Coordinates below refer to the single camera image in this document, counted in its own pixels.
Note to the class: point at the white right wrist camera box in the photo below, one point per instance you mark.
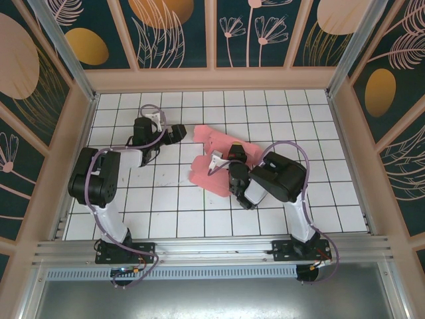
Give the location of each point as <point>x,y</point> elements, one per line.
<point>216,161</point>

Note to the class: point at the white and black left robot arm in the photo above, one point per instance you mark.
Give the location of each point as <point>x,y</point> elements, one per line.
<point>94,179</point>

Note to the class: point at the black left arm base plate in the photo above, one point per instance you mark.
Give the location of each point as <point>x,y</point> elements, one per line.
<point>142,252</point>

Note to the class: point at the grey metal sheet panel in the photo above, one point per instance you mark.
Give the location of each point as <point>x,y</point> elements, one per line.
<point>212,299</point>

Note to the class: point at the aluminium profile rail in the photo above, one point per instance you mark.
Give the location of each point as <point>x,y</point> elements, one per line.
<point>212,249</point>

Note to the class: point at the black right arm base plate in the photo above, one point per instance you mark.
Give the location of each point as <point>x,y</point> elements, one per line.
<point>282,251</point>

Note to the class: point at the aluminium side rail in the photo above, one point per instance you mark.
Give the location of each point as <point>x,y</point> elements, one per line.
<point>89,114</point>
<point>335,123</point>

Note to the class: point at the pink paper box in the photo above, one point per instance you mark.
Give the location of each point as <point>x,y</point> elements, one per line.
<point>207,176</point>

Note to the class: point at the aluminium corner post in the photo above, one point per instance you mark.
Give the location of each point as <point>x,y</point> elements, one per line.
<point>352,50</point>
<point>66,53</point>

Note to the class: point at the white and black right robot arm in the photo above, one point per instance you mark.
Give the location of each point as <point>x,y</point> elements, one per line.
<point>282,176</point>

